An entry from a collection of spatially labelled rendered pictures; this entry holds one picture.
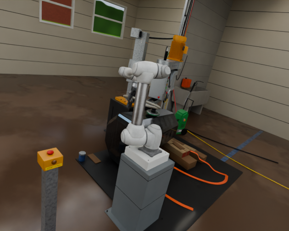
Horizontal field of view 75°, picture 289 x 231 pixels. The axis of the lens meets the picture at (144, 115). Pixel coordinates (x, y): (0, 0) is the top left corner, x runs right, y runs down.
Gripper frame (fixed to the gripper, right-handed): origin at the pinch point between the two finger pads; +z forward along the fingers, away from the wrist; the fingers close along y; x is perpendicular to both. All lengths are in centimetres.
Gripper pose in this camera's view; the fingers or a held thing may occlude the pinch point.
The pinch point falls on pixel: (129, 104)
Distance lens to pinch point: 216.2
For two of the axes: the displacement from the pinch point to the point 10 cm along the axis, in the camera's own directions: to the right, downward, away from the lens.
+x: -8.2, -2.6, 5.1
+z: -3.1, 9.5, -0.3
